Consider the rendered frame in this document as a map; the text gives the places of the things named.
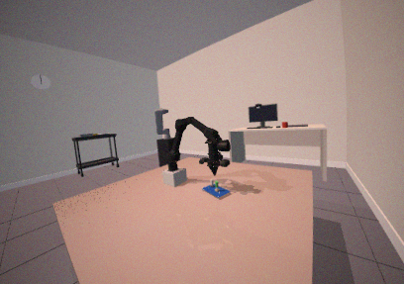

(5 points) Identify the blue circuit board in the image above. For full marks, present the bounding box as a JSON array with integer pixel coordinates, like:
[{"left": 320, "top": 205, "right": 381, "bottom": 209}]
[{"left": 202, "top": 180, "right": 231, "bottom": 200}]

